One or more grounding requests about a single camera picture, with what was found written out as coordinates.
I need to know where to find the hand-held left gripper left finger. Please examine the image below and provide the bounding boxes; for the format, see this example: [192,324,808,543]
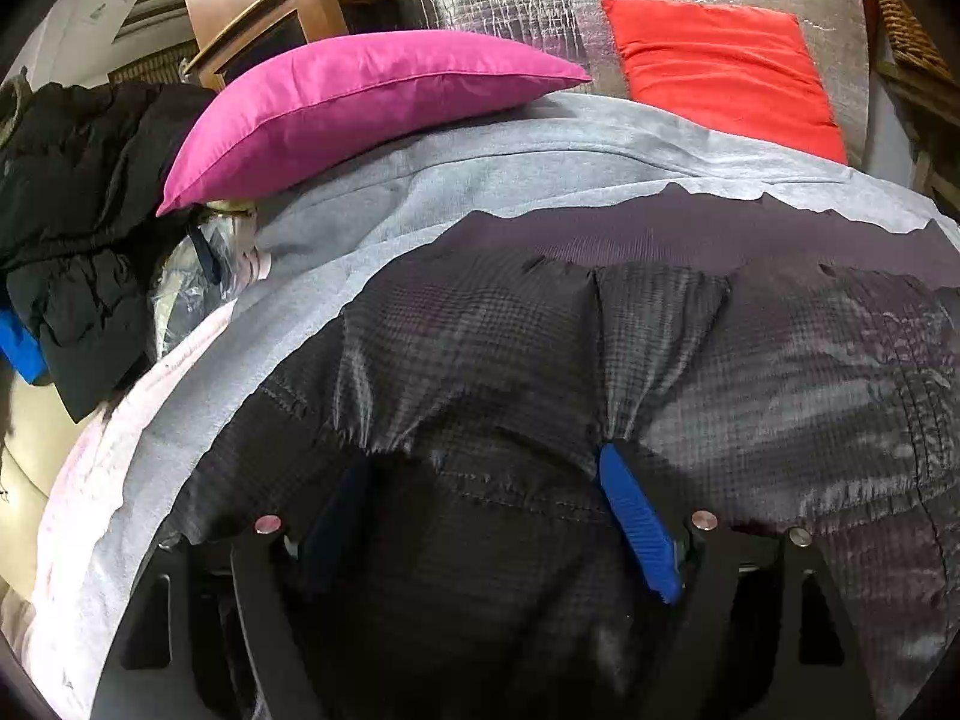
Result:
[94,456,377,720]

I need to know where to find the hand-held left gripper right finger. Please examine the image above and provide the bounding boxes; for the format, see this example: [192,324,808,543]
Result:
[596,441,878,720]

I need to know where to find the dark grey checked jacket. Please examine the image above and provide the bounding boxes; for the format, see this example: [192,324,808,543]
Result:
[161,180,960,720]

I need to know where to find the pale pink sheet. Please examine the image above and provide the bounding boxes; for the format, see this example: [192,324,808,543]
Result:
[0,247,271,691]

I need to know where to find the clear plastic bag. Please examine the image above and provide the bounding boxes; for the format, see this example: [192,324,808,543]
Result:
[150,199,271,361]

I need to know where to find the beige cushion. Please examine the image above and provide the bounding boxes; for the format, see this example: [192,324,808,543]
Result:
[0,375,91,511]

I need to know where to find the light grey blanket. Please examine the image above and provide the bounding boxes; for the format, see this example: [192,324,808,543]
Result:
[30,90,960,720]

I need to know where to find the bright blue cloth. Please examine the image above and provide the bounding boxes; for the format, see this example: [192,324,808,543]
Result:
[0,307,50,387]

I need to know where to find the magenta pillow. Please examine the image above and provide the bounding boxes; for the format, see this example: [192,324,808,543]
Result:
[155,30,593,218]

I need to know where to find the black puffer jacket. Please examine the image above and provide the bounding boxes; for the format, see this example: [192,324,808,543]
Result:
[0,79,218,425]

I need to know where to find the orange-red cushion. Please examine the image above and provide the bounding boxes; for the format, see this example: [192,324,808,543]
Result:
[601,0,850,166]

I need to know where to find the wicker basket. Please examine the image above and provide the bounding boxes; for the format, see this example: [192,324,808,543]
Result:
[870,0,953,83]

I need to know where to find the dark wooden rack frame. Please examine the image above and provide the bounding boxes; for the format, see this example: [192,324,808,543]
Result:
[874,60,960,211]

